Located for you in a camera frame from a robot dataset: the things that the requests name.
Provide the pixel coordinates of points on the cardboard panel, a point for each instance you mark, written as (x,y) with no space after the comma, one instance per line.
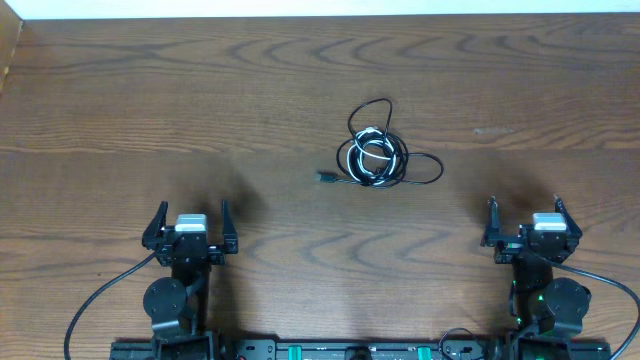
(10,30)

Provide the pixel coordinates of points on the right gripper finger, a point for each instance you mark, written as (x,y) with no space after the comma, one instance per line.
(571,225)
(492,230)

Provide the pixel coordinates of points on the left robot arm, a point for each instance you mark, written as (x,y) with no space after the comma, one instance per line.
(177,305)

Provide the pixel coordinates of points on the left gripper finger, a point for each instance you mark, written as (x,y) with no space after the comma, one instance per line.
(153,235)
(230,236)

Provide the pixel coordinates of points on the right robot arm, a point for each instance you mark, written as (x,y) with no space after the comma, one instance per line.
(549,311)

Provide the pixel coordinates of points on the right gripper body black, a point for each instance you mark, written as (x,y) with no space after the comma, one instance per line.
(508,248)

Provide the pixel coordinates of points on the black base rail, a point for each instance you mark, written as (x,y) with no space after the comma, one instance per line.
(278,350)

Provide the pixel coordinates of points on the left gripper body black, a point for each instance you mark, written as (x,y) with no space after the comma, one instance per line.
(190,245)

